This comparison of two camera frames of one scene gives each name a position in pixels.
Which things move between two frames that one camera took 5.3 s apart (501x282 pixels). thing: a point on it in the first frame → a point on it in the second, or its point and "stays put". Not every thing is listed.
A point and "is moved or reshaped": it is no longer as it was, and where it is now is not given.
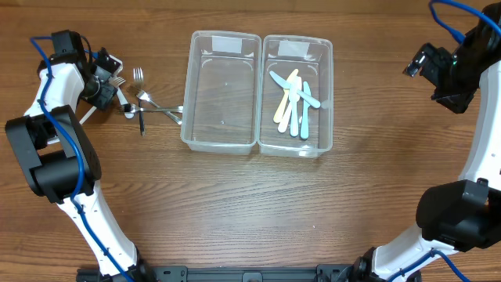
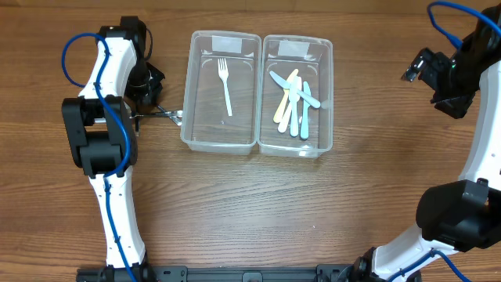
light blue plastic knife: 294,94 stays put
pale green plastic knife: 304,128 stays put
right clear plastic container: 312,56 stays put
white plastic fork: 85,117 is moved or reshaped
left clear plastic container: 221,106 stays put
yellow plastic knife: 285,99 stays put
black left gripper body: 103,81 → 155,88
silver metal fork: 134,108 → 176,114
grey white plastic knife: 286,84 stays put
